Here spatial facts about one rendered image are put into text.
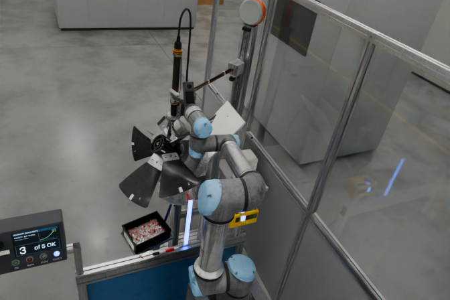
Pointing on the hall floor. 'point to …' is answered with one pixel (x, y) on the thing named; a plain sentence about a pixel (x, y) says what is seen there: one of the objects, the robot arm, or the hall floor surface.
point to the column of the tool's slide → (244, 70)
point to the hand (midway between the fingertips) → (179, 88)
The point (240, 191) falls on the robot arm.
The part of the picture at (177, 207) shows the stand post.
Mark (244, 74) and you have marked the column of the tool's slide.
